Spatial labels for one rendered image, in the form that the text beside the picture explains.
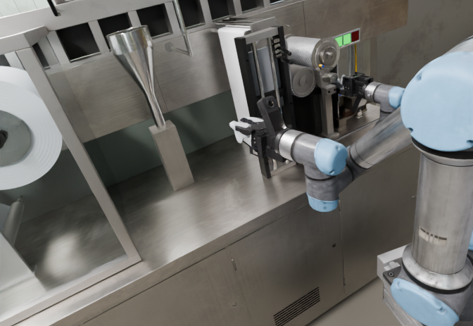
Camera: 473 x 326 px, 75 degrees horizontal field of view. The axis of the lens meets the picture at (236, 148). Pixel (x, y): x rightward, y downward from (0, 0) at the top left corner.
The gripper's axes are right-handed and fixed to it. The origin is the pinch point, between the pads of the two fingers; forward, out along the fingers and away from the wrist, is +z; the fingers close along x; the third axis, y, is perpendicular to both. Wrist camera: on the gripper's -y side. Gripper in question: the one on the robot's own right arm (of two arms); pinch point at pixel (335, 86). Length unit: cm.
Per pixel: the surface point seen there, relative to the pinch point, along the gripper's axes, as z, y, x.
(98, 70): 31, 31, 91
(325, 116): -5.8, -9.0, 11.3
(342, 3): 31, 28, -34
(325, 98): -6.4, -0.3, 11.2
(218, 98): 31, 2, 45
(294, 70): 0.1, 13.9, 20.5
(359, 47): 156, -44, -171
